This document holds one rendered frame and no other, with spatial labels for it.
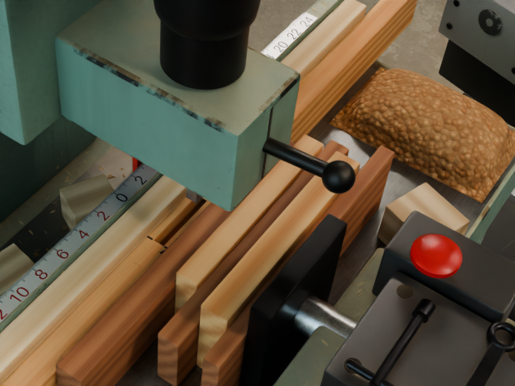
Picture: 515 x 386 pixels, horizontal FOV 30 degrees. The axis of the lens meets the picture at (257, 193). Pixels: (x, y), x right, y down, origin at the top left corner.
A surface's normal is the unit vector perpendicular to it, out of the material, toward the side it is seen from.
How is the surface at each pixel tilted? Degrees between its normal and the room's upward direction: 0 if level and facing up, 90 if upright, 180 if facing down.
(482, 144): 32
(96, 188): 0
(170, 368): 90
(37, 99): 90
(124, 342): 90
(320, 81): 0
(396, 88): 17
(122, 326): 0
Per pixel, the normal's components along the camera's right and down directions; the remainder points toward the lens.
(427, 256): -0.04, -0.58
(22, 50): 0.83, 0.47
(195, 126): -0.55, 0.60
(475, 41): -0.73, 0.47
